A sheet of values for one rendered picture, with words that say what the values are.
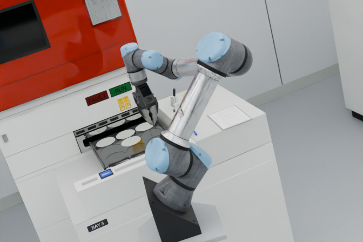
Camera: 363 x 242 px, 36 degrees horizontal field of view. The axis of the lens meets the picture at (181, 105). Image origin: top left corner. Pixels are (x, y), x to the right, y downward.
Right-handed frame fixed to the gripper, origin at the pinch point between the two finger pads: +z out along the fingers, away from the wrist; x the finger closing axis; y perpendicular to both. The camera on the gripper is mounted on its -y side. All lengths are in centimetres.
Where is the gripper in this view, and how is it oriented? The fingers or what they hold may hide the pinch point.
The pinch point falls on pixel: (153, 123)
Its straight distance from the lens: 242.5
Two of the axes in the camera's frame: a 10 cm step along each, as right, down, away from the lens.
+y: -3.5, -2.8, 9.0
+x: -9.0, 3.5, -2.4
